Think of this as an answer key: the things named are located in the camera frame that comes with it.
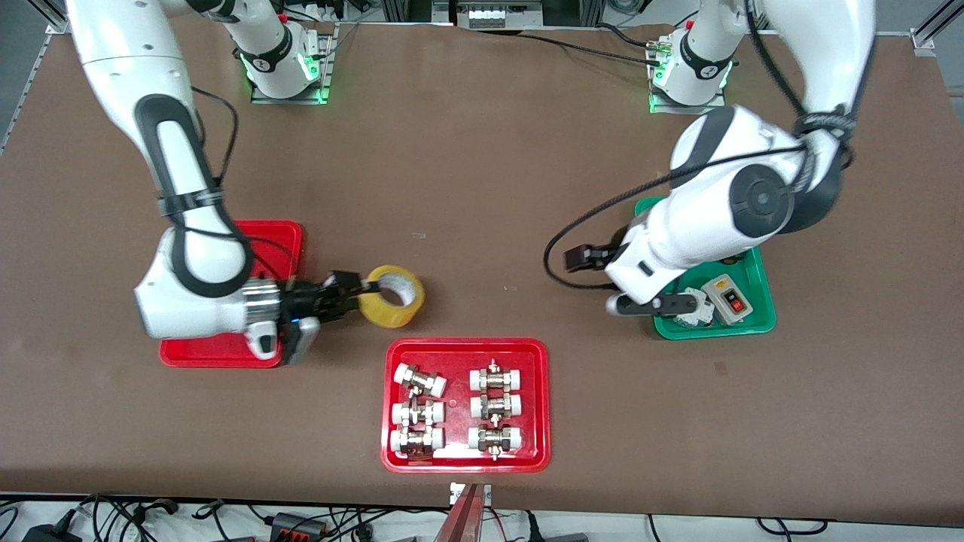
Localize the yellow tape roll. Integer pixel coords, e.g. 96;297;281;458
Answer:
358;264;426;330

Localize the empty red plastic tray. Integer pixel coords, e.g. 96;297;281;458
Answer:
159;219;304;369

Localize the green plastic tray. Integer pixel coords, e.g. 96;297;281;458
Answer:
634;194;778;341

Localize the red tray with fittings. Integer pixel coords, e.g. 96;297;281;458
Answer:
380;337;551;474

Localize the white circuit breaker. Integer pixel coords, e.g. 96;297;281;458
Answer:
673;290;715;329

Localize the white capped metal pipe fitting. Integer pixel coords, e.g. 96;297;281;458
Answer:
469;360;524;392
389;426;445;458
394;364;447;397
468;423;524;460
469;391;523;421
391;399;446;427

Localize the black orange connector box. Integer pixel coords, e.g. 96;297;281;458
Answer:
270;513;330;540

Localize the white power strip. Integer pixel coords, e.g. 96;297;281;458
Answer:
467;6;545;29

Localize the black power adapter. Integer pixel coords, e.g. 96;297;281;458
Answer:
23;523;82;542

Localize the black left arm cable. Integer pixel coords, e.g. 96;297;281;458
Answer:
544;0;856;291

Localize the grey switch box red button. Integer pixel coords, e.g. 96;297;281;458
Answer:
699;276;755;327

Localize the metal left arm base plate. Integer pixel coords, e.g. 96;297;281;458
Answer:
649;30;728;116

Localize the long black table cable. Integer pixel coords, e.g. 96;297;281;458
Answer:
520;32;664;67

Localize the short black table cable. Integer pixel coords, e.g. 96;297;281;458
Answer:
595;24;665;49

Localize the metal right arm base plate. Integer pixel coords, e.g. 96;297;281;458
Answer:
251;21;334;105

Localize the red aluminium extrusion post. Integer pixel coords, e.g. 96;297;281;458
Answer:
433;482;492;542

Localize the black looped floor cable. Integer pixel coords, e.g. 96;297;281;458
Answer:
756;516;831;537

